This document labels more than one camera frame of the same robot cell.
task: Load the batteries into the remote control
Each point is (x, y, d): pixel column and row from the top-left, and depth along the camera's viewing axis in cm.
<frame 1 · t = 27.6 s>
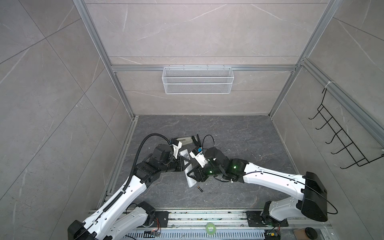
left hand: (190, 159, 72), fingers closed
right hand: (190, 171, 72), fingers open
white remote control: (191, 182, 71), point 17 cm above the table
black gold AAA battery: (201, 190, 84), on the table
grey black stapler: (185, 140, 103), point 3 cm above the table

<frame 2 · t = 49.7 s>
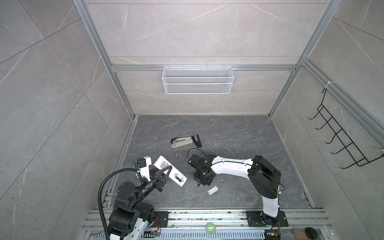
left hand: (169, 164, 63), fingers closed
right hand: (196, 181, 86), fingers closed
white remote control: (175, 174, 65), point 25 cm above the table
white remote battery cover: (212, 190, 85), on the table
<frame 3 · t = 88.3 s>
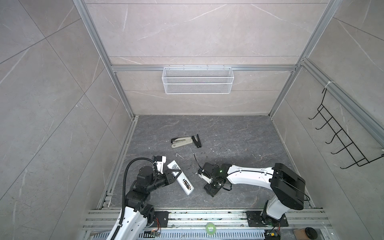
left hand: (180, 169, 74), fingers closed
right hand: (210, 187, 84), fingers open
white remote control: (186, 186, 73), point 13 cm above the table
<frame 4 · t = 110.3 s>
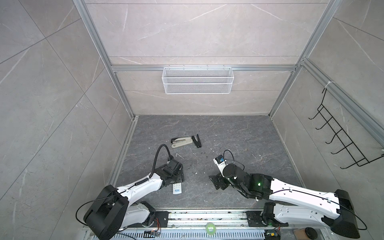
left hand: (178, 173, 88), fingers open
right hand: (215, 171, 75), fingers open
white remote control: (177, 188, 83), point 2 cm above the table
